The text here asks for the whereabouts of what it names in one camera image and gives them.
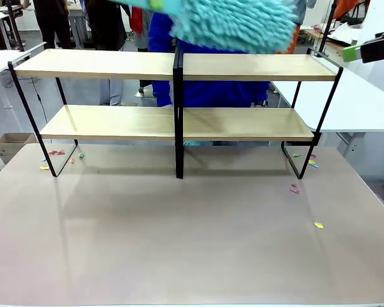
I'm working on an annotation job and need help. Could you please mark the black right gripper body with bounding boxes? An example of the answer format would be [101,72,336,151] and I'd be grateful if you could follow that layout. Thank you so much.
[360,29,384,64]

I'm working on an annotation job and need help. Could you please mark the teal microfiber duster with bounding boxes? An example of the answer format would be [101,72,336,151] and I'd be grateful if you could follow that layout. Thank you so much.
[108,0,298,55]

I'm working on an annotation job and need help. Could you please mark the cluttered wooden table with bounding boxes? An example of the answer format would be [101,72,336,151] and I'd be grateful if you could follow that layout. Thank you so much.
[302,19,372,58]

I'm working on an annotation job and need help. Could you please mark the black tripod pole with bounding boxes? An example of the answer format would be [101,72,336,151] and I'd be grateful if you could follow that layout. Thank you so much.
[317,0,337,54]

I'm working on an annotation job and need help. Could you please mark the orange fabric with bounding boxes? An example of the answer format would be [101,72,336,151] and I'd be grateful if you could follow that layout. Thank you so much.
[333,0,361,19]

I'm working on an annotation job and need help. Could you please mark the white table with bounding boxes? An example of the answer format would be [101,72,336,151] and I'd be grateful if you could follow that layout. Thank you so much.
[0,41,48,110]
[270,60,384,157]

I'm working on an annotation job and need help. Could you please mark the person in black top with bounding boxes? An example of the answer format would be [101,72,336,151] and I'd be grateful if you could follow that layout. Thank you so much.
[84,0,131,107]

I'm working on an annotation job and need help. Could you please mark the person in orange trousers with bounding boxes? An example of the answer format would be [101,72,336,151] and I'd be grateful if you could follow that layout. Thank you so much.
[275,0,317,55]

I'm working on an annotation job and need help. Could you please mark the grey slatted table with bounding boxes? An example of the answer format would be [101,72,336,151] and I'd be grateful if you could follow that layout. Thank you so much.
[67,2,91,49]

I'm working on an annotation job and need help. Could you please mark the black-framed wooden two-tier shelf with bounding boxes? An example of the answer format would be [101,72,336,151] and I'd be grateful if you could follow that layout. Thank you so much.
[175,47,344,180]
[8,42,180,179]

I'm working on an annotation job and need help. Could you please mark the person in black clothes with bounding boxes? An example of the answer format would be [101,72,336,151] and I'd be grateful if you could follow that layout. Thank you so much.
[22,0,72,50]

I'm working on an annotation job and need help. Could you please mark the person in blue jacket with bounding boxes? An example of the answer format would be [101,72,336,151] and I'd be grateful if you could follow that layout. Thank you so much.
[147,12,271,108]

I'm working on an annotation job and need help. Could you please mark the cardboard box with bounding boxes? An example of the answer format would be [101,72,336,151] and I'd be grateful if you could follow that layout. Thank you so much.
[0,132,38,166]

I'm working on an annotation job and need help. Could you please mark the black floor cable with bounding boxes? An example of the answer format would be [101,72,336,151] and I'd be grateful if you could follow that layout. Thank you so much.
[31,77,49,124]

